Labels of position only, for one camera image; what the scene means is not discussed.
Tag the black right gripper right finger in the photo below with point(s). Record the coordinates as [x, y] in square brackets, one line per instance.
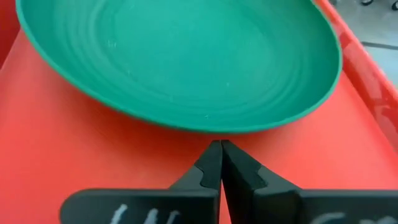
[280, 205]

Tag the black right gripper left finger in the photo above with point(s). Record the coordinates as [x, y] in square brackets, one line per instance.
[140, 205]

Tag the green plastic plate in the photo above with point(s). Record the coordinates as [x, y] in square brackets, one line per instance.
[186, 62]

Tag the red plastic tray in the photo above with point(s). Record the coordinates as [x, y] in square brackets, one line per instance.
[62, 155]

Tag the black caster wheel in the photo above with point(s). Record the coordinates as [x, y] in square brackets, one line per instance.
[367, 2]
[395, 4]

